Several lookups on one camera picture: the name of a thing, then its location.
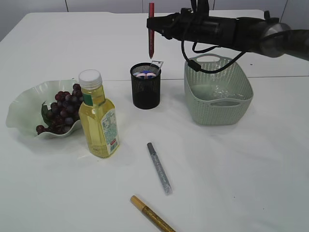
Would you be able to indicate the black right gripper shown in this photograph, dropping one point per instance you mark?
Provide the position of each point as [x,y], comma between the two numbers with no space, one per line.
[195,27]

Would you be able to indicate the red glitter pen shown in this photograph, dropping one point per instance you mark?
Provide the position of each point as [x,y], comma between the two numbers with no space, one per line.
[151,32]

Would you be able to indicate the clear plastic ruler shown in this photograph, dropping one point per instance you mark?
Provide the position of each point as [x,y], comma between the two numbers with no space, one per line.
[156,66]

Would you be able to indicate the blue safety scissors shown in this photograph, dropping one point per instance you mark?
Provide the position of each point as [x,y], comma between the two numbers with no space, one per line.
[139,72]

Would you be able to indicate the pink safety scissors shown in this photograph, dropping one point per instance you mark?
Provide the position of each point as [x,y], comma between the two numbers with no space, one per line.
[145,75]

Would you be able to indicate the clear plastic sheet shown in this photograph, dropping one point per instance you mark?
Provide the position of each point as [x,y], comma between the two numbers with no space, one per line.
[220,88]

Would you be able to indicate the yellow oil bottle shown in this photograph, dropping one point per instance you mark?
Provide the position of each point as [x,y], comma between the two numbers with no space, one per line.
[97,115]

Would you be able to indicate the purple artificial grape bunch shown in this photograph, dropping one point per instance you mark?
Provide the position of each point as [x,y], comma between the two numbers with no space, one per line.
[60,116]

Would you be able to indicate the silver glitter pen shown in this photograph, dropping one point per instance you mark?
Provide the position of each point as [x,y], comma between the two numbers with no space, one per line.
[159,169]

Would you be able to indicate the gold glitter pen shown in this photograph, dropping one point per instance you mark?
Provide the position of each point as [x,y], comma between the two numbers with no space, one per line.
[151,215]

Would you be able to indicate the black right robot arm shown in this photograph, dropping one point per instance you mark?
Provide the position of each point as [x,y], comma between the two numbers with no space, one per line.
[267,37]

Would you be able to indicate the black mesh pen holder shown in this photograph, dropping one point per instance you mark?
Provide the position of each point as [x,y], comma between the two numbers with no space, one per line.
[145,92]

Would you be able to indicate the green plastic woven basket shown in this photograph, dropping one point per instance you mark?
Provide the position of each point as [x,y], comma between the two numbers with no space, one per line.
[217,112]

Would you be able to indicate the green wavy plastic plate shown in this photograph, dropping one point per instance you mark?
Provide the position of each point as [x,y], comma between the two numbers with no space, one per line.
[24,112]

